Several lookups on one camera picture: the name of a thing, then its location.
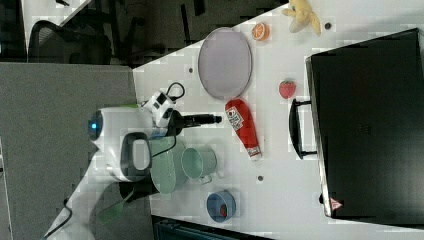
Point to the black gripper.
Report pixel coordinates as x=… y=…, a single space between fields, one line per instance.
x=177 y=122

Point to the red ketchup bottle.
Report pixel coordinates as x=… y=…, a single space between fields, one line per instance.
x=240 y=118

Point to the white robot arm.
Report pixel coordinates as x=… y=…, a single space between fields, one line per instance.
x=123 y=154

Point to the green plastic strainer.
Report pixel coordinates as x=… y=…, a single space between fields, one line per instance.
x=166 y=172

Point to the green mug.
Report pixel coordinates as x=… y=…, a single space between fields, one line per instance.
x=199 y=163

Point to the grey round plate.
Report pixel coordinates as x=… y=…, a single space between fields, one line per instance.
x=224 y=63

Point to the green toy vegetable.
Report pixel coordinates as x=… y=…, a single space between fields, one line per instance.
x=129 y=105

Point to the blue bowl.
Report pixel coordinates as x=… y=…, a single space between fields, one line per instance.
x=214 y=202

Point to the small red toy in bowl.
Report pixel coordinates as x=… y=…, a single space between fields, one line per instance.
x=223 y=210

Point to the red strawberry toy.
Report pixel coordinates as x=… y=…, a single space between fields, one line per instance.
x=287 y=89

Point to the orange slice toy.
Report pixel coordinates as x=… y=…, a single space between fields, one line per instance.
x=260 y=32

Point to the green spatula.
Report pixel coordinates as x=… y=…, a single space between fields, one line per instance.
x=113 y=211

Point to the black office chair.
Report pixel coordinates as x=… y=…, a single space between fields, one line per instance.
x=50 y=43

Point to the yellow banana toy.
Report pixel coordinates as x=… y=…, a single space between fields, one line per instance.
x=302 y=16

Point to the black toaster oven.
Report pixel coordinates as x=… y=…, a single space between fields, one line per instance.
x=367 y=109

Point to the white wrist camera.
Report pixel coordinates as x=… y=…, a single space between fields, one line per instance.
x=161 y=106

